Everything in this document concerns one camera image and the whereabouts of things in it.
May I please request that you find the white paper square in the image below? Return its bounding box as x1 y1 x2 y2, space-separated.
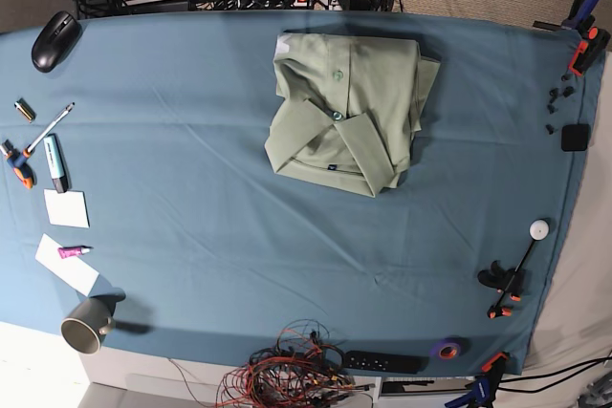
44 189 90 228

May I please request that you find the black computer mouse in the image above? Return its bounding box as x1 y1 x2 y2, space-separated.
31 11 82 74

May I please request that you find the light blue highlighter marker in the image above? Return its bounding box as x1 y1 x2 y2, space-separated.
43 134 69 193

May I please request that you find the red black wire bundle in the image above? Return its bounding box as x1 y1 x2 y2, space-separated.
166 319 377 408

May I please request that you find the black orange bar clamp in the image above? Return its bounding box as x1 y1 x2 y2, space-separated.
477 239 537 319

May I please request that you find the blue table cloth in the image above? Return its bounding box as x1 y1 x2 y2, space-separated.
1 11 605 376

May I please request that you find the grey ceramic mug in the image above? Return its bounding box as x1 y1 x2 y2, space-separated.
60 298 115 354

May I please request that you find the white paper strip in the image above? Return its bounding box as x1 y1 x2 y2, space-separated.
35 234 98 296

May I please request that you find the small black lighter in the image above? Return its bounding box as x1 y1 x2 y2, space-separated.
14 97 36 123

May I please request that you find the black square box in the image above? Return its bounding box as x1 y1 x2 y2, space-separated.
561 123 591 152

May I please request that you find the green T-shirt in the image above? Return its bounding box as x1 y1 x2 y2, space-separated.
265 32 440 198

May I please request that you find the orange blue screwdriver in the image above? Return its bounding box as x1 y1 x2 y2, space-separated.
1 102 76 189

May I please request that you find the black remote control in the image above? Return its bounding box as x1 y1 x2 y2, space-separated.
342 351 429 375

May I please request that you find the blue orange bar clamp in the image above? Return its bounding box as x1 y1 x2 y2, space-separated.
445 352 510 408

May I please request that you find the white round puck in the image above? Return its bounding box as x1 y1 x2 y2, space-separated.
529 220 550 241

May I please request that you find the orange black corner clamp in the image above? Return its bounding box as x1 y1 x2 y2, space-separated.
561 0 611 76

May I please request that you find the purple tape roll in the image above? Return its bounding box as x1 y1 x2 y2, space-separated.
429 336 465 361

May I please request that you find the pink glue tube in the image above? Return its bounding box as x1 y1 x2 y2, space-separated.
57 246 92 259

